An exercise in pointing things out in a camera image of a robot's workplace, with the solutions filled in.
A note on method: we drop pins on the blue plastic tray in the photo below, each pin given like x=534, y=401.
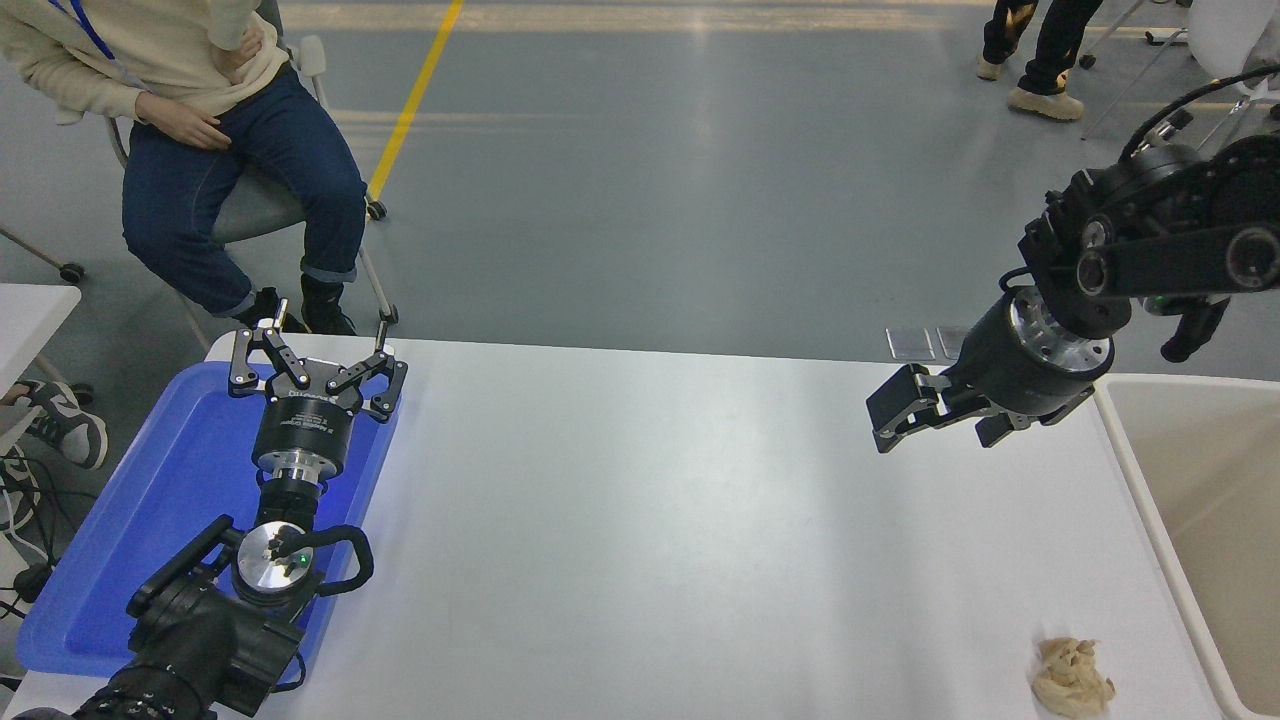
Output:
x=150, y=500

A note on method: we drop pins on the seated person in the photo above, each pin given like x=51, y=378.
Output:
x=200, y=190

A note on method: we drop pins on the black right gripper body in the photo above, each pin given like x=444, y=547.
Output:
x=995, y=365

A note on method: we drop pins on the black and white sneaker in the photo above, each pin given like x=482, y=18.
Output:
x=70, y=425

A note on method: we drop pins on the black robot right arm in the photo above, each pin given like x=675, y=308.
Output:
x=1170, y=262

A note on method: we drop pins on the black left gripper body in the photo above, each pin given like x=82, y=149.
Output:
x=305, y=425

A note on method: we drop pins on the metal floor plate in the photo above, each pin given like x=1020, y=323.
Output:
x=952, y=342
x=910, y=343

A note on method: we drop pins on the tan paper ball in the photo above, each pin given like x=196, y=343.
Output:
x=1070, y=682

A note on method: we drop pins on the chair leg with caster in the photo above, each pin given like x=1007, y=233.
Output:
x=45, y=260

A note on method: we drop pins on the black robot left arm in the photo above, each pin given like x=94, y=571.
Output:
x=190, y=640

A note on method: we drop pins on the small white side table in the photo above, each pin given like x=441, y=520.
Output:
x=30, y=320

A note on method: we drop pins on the large pale bin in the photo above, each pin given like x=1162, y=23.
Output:
x=1220, y=560

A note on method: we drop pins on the white chair with metal legs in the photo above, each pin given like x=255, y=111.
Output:
x=1235, y=35

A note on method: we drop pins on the seated person's right hand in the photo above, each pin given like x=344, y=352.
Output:
x=185, y=125

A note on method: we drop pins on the seated person's left hand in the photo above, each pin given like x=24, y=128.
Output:
x=240, y=55

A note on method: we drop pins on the standing person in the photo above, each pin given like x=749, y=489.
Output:
x=1045, y=50

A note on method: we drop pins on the grey office chair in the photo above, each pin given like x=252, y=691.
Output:
x=255, y=215

